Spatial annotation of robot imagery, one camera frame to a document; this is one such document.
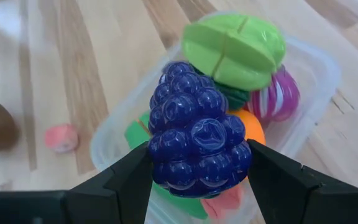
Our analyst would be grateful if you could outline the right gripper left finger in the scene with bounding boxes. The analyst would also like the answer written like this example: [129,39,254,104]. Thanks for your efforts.
[61,141,154,224]

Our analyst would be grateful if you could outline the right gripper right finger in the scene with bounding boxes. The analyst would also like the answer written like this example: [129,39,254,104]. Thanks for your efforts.
[246,139,358,224]

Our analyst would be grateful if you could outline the pink toy fruit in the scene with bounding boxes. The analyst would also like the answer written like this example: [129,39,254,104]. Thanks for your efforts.
[44,123,80,154]
[201,185,244,220]

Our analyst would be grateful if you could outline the green toy cucumber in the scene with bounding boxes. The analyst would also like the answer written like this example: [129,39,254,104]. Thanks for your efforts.
[124,110,209,220]

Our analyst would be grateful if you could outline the orange toy fruit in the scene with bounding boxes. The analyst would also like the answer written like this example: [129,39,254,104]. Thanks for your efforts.
[227,108,267,147]

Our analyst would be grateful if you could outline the purple white toy onion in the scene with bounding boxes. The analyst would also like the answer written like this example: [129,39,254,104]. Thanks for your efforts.
[247,65,301,124]

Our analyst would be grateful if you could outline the purple toy grapes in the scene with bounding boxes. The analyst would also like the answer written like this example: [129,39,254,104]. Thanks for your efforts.
[147,61,254,199]

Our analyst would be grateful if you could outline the light green toy vegetable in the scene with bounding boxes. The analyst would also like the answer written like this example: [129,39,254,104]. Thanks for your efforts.
[181,12,287,91]

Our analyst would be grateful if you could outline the clear plastic tupperware container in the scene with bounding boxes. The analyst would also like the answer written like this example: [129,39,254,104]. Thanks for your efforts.
[89,12,342,224]

